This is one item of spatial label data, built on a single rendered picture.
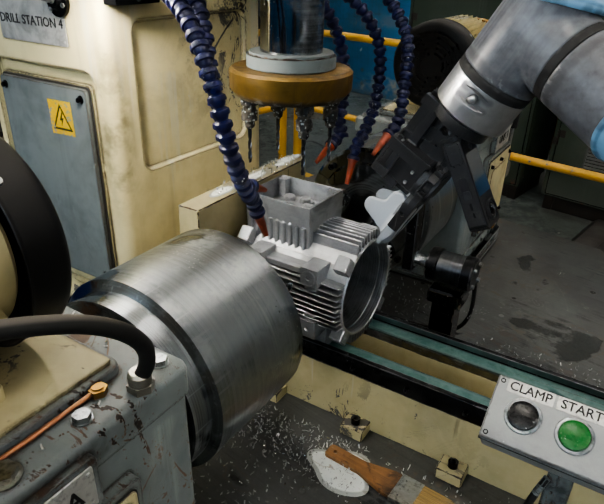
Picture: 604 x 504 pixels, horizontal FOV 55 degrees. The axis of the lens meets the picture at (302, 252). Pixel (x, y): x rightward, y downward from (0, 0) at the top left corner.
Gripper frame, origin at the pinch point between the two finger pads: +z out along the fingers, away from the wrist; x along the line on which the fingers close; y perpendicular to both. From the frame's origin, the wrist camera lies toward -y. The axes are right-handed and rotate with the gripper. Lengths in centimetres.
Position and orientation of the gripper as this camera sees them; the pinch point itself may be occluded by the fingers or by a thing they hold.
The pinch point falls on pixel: (387, 239)
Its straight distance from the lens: 81.1
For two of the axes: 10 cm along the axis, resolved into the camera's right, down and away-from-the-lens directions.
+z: -4.4, 6.4, 6.3
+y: -7.2, -6.7, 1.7
